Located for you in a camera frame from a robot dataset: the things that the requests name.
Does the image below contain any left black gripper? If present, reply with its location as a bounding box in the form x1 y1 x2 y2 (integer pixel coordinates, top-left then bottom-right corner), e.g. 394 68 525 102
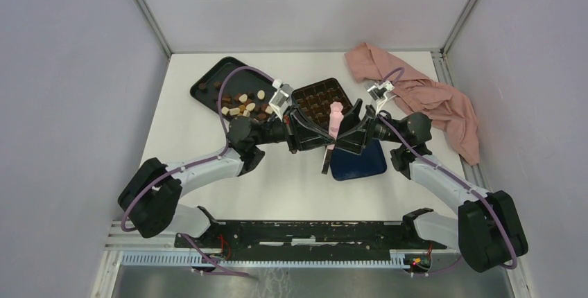
254 104 336 154

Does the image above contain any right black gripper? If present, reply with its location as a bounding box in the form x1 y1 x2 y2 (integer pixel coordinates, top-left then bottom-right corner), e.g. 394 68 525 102
325 98 406 155

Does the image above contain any blue chocolate box with insert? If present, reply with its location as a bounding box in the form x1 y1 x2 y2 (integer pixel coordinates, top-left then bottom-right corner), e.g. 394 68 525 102
292 78 352 129

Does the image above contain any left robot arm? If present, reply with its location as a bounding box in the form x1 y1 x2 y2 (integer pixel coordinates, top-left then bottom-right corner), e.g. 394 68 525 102
118 101 343 248

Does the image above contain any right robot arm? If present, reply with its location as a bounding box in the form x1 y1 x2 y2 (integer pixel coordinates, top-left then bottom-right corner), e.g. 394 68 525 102
327 101 528 272

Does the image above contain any blue box lid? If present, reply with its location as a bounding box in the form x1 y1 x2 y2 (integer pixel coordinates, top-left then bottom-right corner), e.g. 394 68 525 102
330 140 388 181

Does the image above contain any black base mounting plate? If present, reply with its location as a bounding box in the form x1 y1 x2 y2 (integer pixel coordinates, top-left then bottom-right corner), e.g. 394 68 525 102
192 220 446 261

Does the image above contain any pink cloth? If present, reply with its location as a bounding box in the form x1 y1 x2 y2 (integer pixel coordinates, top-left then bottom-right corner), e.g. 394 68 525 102
344 43 481 166

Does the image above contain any black plastic tray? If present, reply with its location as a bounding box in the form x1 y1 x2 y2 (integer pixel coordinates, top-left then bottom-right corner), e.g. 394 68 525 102
189 57 276 123

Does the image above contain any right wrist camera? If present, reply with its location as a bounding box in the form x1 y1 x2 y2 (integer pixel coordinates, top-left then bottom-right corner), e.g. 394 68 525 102
364 80 396 114

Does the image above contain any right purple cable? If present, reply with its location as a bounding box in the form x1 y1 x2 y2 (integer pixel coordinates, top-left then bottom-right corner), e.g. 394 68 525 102
377 66 519 272

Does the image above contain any purple cable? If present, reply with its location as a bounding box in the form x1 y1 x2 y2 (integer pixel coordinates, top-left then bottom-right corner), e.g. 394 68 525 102
120 65 277 234
377 66 519 272

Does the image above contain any white slotted cable duct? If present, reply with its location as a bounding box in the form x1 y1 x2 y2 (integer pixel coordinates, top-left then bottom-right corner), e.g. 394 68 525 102
121 251 410 270

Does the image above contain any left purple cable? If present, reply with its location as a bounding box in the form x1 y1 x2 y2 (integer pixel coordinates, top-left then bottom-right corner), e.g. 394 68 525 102
120 65 277 234

